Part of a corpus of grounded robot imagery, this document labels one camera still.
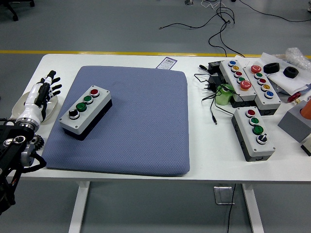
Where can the blue-grey padded mat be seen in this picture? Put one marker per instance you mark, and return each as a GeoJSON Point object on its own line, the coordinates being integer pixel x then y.
{"type": "Point", "coordinates": [136, 121]}

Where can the grey five-button control box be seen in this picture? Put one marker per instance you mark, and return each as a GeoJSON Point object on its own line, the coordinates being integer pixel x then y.
{"type": "Point", "coordinates": [272, 102]}
{"type": "Point", "coordinates": [229, 72]}

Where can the green plastic holder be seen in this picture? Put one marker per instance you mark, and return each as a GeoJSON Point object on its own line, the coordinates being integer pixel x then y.
{"type": "Point", "coordinates": [222, 98]}

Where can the grey floor object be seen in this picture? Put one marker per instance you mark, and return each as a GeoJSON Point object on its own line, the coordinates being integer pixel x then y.
{"type": "Point", "coordinates": [189, 2]}

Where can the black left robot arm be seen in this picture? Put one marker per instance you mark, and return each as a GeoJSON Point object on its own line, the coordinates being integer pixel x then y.
{"type": "Point", "coordinates": [12, 145]}

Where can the black office chair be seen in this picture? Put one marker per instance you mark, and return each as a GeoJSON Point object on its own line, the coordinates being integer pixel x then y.
{"type": "Point", "coordinates": [13, 7]}

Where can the white shallow bowl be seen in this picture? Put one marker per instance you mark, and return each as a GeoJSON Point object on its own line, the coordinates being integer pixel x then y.
{"type": "Point", "coordinates": [18, 108]}

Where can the white table leg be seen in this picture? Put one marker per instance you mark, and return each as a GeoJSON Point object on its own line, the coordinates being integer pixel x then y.
{"type": "Point", "coordinates": [253, 208]}
{"type": "Point", "coordinates": [79, 208]}

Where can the small white black box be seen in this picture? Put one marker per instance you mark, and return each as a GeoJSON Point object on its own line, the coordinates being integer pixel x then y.
{"type": "Point", "coordinates": [307, 146]}

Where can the black cylindrical connector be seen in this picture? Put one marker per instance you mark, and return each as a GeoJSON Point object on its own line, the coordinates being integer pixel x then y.
{"type": "Point", "coordinates": [203, 67]}

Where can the black power adapter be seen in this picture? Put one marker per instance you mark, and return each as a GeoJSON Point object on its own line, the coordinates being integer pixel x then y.
{"type": "Point", "coordinates": [215, 65]}
{"type": "Point", "coordinates": [217, 78]}

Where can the grey four-button box black base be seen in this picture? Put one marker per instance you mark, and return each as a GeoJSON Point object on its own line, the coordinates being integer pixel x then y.
{"type": "Point", "coordinates": [82, 114]}

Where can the small red tool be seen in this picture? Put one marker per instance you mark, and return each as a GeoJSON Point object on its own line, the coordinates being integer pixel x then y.
{"type": "Point", "coordinates": [293, 97]}

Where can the silver floor socket plate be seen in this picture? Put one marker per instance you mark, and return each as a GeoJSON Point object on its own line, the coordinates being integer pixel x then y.
{"type": "Point", "coordinates": [222, 194]}

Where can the grey block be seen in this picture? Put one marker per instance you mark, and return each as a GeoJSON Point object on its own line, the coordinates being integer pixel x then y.
{"type": "Point", "coordinates": [294, 126]}

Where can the clear bubble wrap bag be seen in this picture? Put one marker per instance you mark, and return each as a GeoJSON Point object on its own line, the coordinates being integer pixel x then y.
{"type": "Point", "coordinates": [295, 55]}

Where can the orange cylinder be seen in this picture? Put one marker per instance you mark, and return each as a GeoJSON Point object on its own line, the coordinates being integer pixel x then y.
{"type": "Point", "coordinates": [307, 110]}

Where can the purple white label tag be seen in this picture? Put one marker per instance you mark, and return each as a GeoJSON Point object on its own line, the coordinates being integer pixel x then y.
{"type": "Point", "coordinates": [167, 62]}

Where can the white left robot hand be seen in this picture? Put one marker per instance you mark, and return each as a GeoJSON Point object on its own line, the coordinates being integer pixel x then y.
{"type": "Point", "coordinates": [32, 97]}

